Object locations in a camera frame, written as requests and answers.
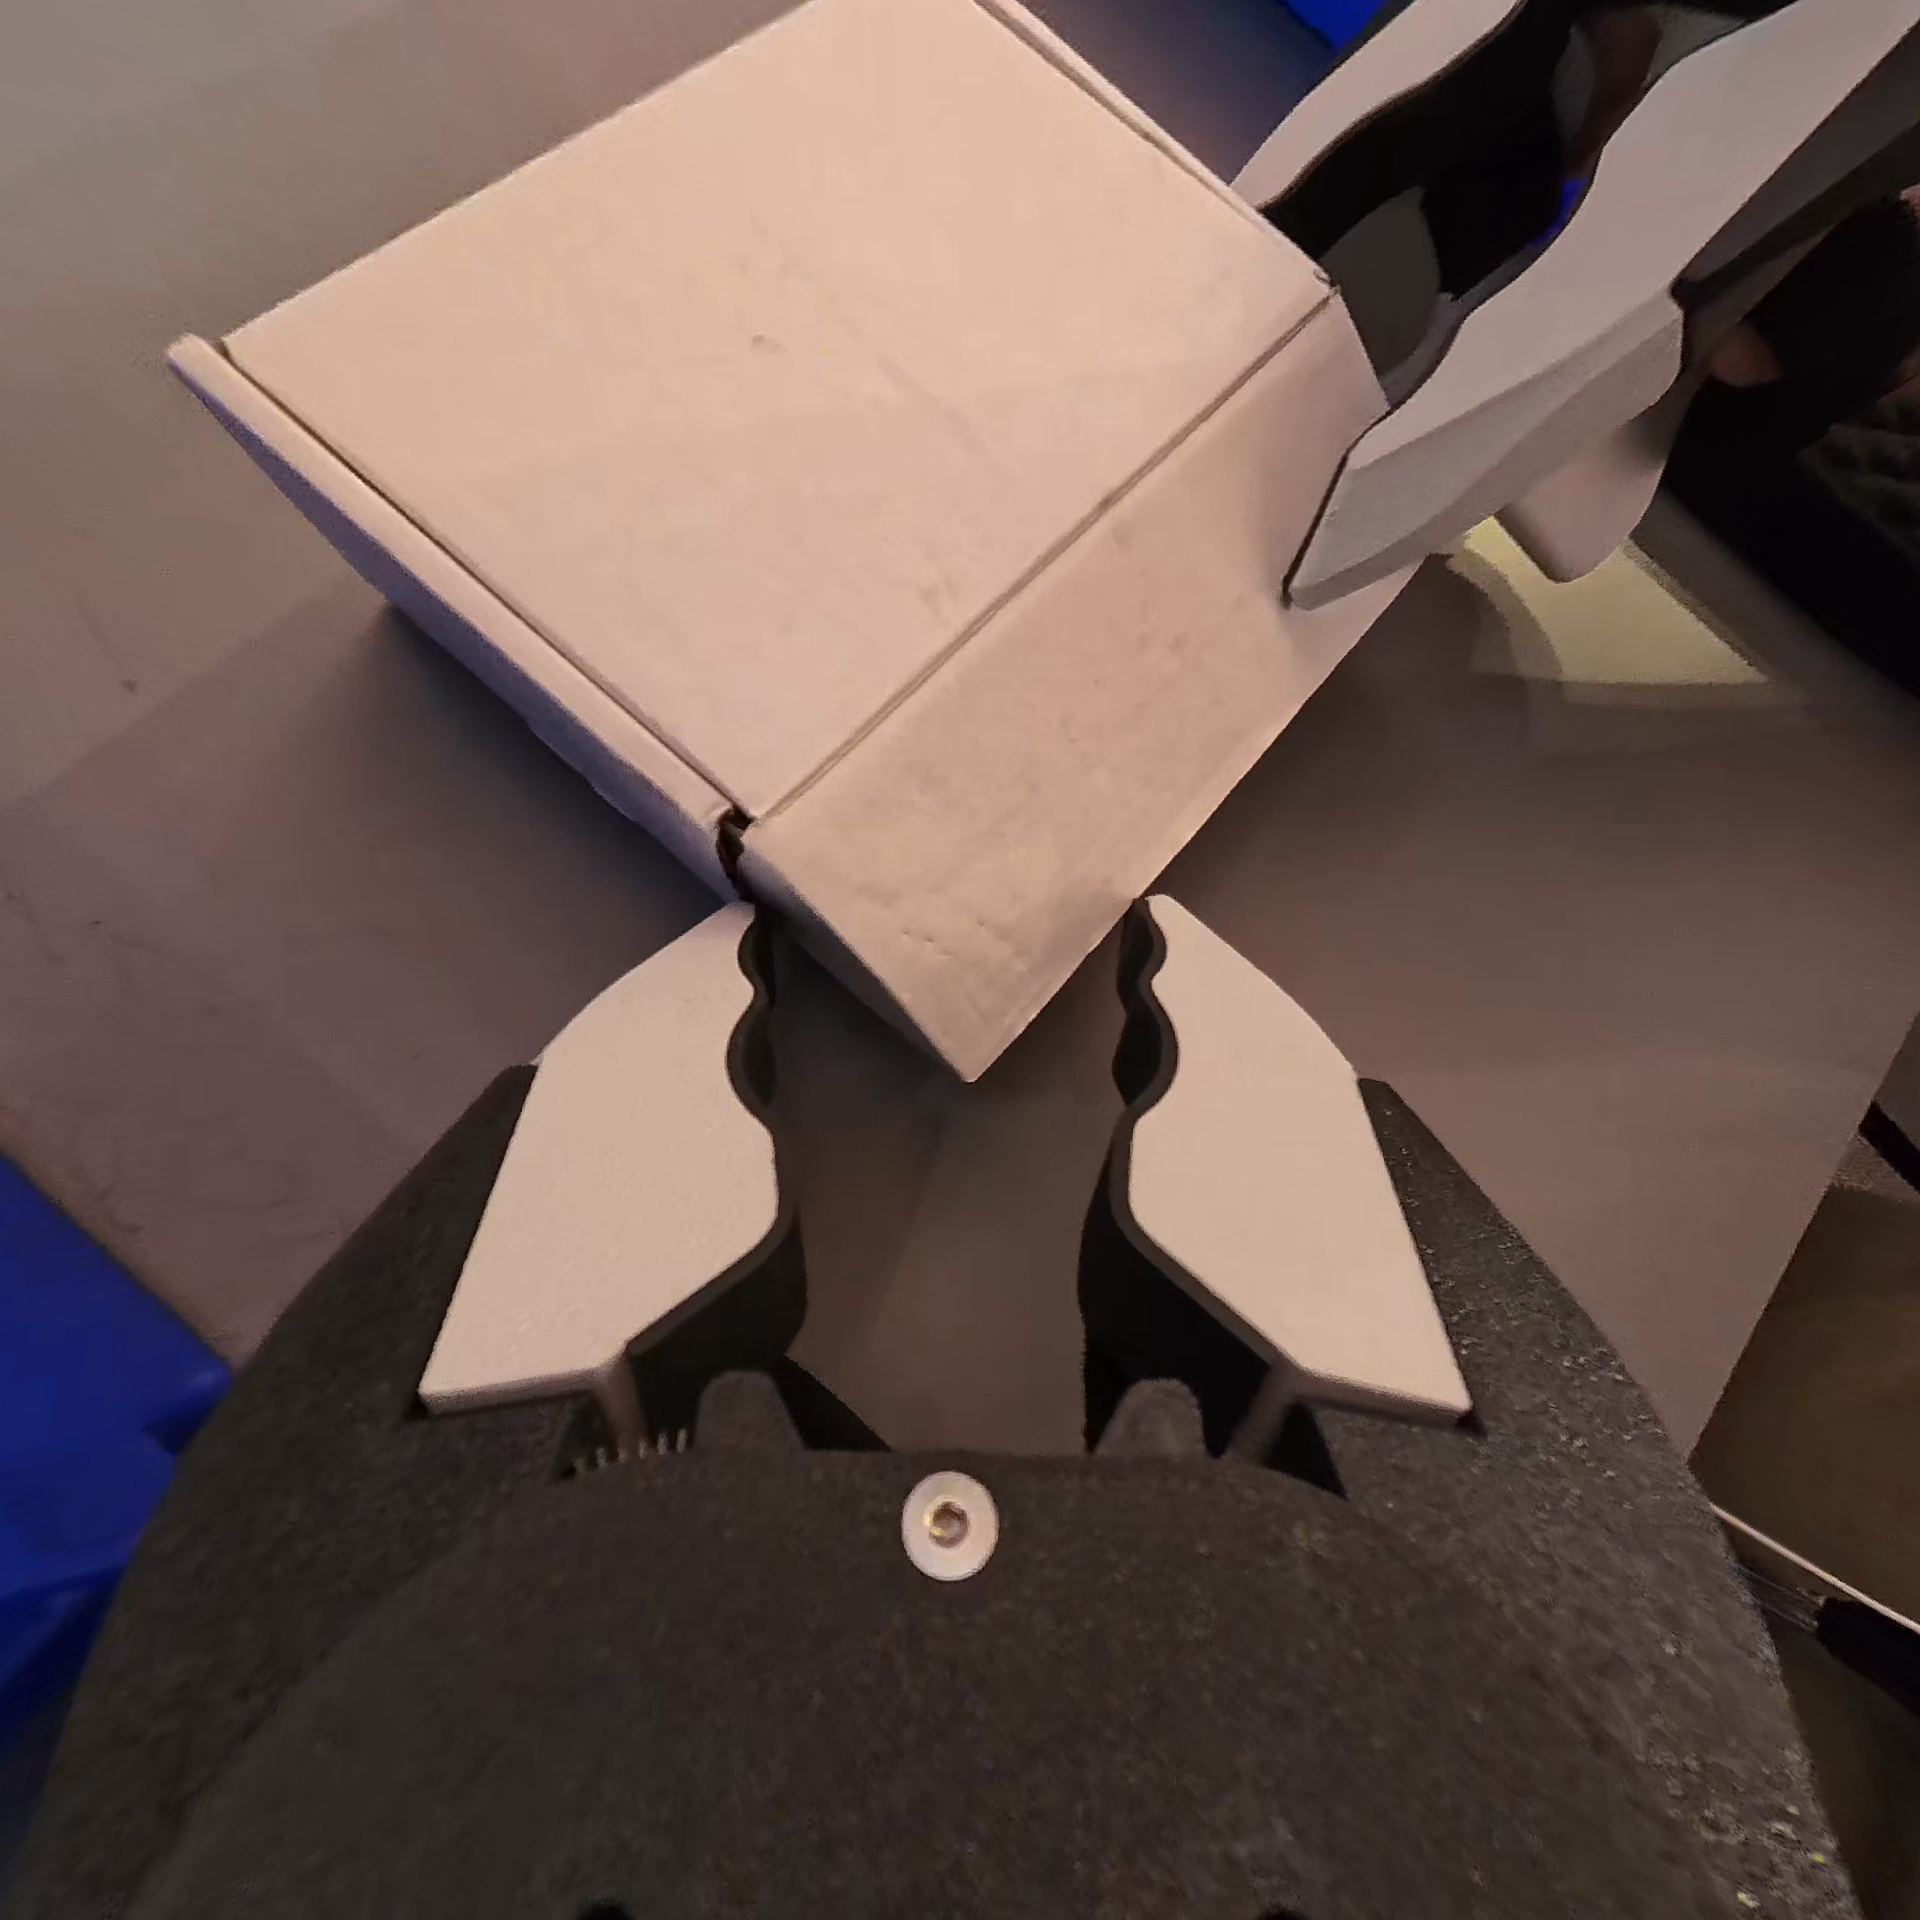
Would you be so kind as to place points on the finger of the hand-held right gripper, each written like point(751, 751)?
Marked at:
point(1348, 90)
point(1723, 182)

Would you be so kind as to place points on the blue plastic bin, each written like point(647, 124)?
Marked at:
point(89, 1425)

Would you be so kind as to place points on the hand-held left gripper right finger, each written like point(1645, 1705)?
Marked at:
point(1275, 1201)

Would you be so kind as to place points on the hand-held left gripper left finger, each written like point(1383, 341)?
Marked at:
point(616, 1201)

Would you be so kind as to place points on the white cardboard box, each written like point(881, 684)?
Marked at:
point(780, 452)

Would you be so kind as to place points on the person's right hand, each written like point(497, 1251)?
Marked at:
point(1745, 361)

